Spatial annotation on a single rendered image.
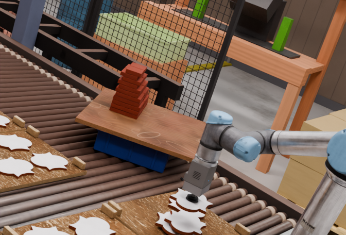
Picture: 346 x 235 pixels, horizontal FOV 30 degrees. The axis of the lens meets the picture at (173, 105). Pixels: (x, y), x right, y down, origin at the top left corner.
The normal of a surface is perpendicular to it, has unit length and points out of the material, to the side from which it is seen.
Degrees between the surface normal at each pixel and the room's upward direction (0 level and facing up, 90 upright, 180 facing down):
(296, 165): 90
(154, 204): 0
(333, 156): 83
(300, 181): 90
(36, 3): 90
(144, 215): 0
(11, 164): 0
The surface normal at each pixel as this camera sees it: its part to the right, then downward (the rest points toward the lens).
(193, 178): -0.41, 0.15
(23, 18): -0.59, 0.06
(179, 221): 0.30, -0.91
